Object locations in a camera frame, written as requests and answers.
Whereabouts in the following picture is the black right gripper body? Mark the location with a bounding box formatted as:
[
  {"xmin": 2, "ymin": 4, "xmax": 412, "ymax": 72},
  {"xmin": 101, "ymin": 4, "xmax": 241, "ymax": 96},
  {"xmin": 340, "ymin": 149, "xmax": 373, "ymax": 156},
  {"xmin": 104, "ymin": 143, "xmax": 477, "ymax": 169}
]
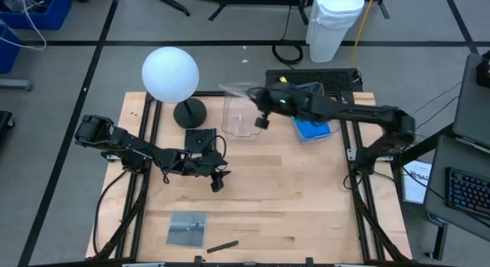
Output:
[{"xmin": 252, "ymin": 85, "xmax": 311, "ymax": 117}]

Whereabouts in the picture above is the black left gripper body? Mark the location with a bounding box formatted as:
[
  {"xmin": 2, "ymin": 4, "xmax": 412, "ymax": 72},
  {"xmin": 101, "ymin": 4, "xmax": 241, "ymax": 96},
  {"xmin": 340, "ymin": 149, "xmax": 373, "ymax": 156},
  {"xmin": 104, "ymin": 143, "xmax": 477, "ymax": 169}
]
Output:
[{"xmin": 174, "ymin": 148, "xmax": 231, "ymax": 179}]

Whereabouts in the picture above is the blue plastic disc case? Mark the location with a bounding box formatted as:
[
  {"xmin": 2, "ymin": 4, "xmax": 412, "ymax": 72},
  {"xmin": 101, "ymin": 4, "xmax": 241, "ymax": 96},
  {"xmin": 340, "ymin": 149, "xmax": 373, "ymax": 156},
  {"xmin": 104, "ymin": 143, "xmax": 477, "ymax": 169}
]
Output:
[{"xmin": 293, "ymin": 119, "xmax": 331, "ymax": 141}]

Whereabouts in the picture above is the clear plastic bin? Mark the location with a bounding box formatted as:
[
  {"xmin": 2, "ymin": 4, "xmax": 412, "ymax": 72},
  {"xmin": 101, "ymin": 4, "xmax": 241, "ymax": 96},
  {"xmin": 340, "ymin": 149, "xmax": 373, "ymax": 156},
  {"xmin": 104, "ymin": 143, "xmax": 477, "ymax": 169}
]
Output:
[
  {"xmin": 220, "ymin": 81, "xmax": 265, "ymax": 142},
  {"xmin": 285, "ymin": 81, "xmax": 341, "ymax": 144}
]

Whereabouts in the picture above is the black perforated metal box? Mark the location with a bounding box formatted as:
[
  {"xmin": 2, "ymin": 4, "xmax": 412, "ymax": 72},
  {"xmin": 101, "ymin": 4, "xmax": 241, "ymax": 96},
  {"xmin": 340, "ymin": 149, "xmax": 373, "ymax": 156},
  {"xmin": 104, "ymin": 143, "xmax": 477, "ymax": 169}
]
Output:
[{"xmin": 265, "ymin": 68, "xmax": 363, "ymax": 94}]

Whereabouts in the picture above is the black plastic strip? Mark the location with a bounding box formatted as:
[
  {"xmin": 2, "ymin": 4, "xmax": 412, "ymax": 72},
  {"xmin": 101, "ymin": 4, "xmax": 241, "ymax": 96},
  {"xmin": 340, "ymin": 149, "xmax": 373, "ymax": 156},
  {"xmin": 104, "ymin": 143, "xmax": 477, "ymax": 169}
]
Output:
[{"xmin": 206, "ymin": 239, "xmax": 240, "ymax": 254}]

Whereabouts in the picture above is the white trash can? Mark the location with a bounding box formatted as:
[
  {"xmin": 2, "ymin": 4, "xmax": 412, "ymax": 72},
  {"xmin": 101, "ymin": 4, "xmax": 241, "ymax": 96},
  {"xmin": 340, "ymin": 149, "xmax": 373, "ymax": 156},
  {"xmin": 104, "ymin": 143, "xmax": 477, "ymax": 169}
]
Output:
[{"xmin": 305, "ymin": 0, "xmax": 365, "ymax": 64}]

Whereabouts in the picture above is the white globe table lamp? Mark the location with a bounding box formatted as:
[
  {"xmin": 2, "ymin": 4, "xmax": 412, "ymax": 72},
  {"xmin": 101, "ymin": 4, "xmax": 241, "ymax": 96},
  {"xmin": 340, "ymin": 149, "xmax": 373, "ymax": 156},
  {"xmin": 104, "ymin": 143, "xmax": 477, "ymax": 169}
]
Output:
[{"xmin": 141, "ymin": 46, "xmax": 207, "ymax": 129}]

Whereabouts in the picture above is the white printed paper sheet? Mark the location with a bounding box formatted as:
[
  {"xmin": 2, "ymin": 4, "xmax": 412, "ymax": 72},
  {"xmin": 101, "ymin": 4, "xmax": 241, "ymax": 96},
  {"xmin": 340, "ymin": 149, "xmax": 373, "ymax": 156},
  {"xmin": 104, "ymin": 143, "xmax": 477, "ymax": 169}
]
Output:
[{"xmin": 400, "ymin": 159, "xmax": 433, "ymax": 205}]

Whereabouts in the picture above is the grey side desk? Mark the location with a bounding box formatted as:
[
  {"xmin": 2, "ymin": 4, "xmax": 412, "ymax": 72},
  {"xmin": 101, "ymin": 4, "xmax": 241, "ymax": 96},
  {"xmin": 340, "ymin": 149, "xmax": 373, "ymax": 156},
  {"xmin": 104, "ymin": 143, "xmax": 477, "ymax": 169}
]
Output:
[{"xmin": 423, "ymin": 135, "xmax": 490, "ymax": 260}]

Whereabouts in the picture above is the grey laptop lid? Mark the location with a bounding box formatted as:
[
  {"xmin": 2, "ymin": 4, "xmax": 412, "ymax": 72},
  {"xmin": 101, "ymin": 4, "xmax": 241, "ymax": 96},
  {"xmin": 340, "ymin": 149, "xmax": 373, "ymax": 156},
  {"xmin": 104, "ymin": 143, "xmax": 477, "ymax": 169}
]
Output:
[{"xmin": 452, "ymin": 52, "xmax": 490, "ymax": 149}]

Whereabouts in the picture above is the black floor object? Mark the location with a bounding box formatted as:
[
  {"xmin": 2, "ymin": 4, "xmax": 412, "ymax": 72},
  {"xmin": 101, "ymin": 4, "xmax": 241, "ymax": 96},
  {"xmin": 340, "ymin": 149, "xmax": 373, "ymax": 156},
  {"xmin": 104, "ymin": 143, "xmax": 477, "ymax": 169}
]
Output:
[{"xmin": 0, "ymin": 110, "xmax": 16, "ymax": 145}]

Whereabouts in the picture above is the grey metal bar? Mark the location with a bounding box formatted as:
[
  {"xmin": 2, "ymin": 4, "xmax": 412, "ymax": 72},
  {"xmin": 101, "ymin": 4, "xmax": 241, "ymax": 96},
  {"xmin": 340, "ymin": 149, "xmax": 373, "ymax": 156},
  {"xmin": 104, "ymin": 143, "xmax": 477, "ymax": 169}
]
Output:
[{"xmin": 0, "ymin": 79, "xmax": 34, "ymax": 92}]

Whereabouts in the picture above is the small black desk device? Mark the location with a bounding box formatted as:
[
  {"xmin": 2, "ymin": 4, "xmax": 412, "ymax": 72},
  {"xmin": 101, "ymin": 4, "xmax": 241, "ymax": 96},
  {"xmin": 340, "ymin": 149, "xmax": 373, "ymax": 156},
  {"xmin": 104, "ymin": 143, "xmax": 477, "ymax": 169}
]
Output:
[{"xmin": 475, "ymin": 48, "xmax": 490, "ymax": 88}]

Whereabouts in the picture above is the black backlit keyboard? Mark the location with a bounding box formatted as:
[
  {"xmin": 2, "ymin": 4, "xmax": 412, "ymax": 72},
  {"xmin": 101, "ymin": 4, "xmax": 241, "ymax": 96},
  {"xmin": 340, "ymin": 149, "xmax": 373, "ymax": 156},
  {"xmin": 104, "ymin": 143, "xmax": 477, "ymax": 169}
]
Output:
[{"xmin": 445, "ymin": 166, "xmax": 490, "ymax": 218}]

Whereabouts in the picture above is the large blue storage bin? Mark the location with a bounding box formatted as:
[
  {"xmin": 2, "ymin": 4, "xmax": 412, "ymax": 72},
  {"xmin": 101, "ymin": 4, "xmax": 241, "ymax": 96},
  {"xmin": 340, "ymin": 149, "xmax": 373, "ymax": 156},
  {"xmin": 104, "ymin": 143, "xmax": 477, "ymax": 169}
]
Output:
[{"xmin": 0, "ymin": 0, "xmax": 73, "ymax": 31}]

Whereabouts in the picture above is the black coiled floor cable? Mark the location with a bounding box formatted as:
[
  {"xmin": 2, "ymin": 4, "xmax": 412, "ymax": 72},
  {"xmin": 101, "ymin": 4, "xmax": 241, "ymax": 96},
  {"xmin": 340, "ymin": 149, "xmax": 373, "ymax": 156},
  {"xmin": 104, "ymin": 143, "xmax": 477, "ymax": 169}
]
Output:
[{"xmin": 271, "ymin": 6, "xmax": 304, "ymax": 66}]

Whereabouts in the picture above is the black aluminium table frame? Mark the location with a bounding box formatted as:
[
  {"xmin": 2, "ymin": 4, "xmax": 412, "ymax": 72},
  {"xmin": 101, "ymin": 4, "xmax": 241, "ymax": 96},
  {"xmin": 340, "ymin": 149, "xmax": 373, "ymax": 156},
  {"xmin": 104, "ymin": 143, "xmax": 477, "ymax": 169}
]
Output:
[{"xmin": 86, "ymin": 90, "xmax": 413, "ymax": 267}]

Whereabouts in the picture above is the yellow hanging cable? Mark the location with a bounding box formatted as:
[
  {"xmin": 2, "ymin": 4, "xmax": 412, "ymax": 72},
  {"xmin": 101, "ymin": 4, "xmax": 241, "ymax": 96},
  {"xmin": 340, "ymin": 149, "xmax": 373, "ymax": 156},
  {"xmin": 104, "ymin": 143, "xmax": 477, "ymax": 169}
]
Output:
[{"xmin": 351, "ymin": 0, "xmax": 378, "ymax": 68}]

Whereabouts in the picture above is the black left arm base cable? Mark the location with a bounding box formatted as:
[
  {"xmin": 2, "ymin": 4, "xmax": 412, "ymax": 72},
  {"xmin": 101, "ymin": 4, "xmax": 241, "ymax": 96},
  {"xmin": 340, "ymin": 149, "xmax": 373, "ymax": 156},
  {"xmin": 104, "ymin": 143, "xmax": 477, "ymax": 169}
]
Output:
[{"xmin": 93, "ymin": 169, "xmax": 129, "ymax": 256}]

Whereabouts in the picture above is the white floor cable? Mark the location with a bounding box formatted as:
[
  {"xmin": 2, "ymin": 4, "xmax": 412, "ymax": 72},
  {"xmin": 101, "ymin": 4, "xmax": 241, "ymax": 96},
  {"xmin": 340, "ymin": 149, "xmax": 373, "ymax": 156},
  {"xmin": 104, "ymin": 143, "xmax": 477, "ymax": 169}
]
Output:
[{"xmin": 0, "ymin": 0, "xmax": 47, "ymax": 52}]

